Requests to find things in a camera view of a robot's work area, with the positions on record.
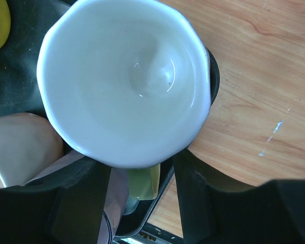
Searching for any black plastic tray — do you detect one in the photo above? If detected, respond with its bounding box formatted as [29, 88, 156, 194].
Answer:
[0, 0, 221, 239]

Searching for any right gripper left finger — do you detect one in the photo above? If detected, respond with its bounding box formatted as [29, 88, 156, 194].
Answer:
[0, 160, 111, 243]

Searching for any pale green octagonal mug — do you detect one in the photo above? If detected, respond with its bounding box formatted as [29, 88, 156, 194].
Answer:
[37, 1, 211, 200]

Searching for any purple mug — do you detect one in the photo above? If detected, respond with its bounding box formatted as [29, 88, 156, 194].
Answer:
[25, 150, 129, 244]

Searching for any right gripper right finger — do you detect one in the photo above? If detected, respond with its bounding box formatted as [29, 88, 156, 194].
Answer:
[173, 149, 305, 243]

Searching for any pink mug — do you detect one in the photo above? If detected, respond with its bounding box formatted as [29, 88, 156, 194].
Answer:
[0, 113, 64, 188]

